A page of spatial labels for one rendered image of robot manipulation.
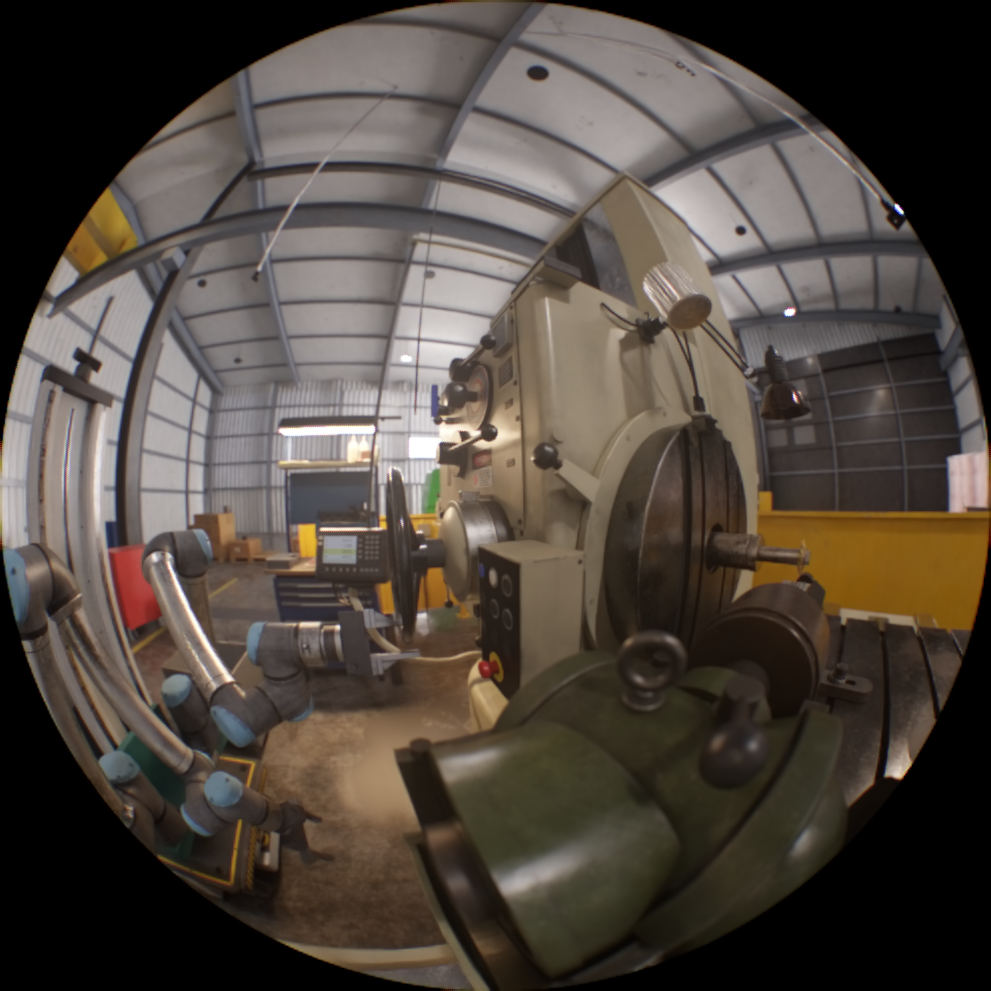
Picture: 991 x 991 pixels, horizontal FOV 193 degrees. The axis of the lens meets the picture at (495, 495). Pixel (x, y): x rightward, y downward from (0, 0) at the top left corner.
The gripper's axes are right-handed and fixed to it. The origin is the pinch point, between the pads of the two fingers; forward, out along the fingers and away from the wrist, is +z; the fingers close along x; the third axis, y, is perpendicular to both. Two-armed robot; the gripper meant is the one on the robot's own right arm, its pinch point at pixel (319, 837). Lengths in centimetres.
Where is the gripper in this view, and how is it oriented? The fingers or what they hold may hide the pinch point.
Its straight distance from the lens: 101.9
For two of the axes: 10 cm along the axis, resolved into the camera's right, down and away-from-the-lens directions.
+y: -7.8, 4.2, -4.6
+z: 3.0, 9.0, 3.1
